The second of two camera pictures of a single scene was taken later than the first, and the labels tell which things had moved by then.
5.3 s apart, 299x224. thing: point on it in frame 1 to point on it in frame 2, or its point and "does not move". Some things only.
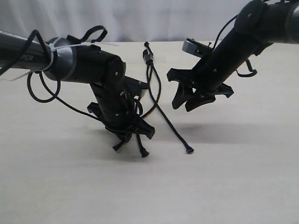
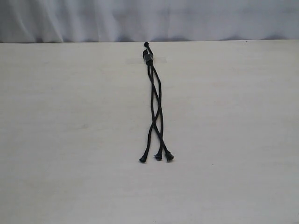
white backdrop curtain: x=122 y=20 does not move
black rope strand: x=143 y=154 to x=144 y=157
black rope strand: x=188 y=150 to x=160 y=99
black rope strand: x=159 y=88 to x=169 y=157
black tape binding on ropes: x=148 y=58 does not move
